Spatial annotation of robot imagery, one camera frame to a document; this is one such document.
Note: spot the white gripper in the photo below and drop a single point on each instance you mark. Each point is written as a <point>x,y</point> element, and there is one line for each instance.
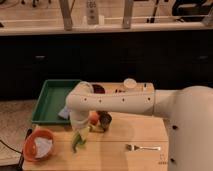
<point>79,121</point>

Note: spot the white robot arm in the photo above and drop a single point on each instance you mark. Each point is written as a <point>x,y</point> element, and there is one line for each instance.
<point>189,111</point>

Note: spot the green plastic cup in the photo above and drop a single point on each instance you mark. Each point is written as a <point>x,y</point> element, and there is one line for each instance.
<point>80,138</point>

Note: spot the small metal cup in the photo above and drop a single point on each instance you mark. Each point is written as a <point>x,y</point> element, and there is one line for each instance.
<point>105,120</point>

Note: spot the white small cup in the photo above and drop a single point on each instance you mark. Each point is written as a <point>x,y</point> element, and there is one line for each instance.
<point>129,83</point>

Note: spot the red tomato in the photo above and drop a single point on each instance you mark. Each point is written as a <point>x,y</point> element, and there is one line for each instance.
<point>93,117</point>

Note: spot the yellow corn cob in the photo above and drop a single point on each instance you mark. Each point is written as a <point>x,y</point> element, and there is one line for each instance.
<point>96,129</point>

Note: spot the grey blue sponge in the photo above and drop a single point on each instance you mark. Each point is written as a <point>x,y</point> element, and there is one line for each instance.
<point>64,113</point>

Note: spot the dark red bowl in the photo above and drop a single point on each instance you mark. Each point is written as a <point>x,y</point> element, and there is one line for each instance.
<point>98,89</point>

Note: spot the green plastic tray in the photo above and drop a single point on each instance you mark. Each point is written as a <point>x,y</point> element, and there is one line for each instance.
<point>51,101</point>

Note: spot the white crumpled cloth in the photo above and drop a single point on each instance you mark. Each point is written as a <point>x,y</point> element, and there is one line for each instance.
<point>43,146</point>

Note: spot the orange plastic bowl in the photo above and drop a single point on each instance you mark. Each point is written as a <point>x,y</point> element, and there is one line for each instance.
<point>29,150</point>

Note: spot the silver fork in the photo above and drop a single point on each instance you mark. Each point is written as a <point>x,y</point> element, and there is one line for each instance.
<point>132,147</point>

